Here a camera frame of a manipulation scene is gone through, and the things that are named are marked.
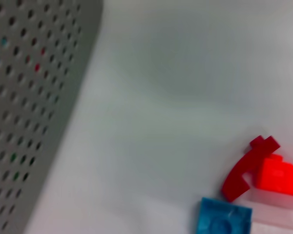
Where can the grey perforated storage bin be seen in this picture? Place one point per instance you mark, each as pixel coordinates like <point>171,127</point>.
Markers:
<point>27,97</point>

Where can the blue square brick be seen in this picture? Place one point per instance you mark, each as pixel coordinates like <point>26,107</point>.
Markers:
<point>222,217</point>

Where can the dark red arch brick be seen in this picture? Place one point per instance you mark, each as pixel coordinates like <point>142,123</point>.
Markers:
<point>236,180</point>

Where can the red slope brick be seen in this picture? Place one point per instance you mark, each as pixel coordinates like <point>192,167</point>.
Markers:
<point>278,175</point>

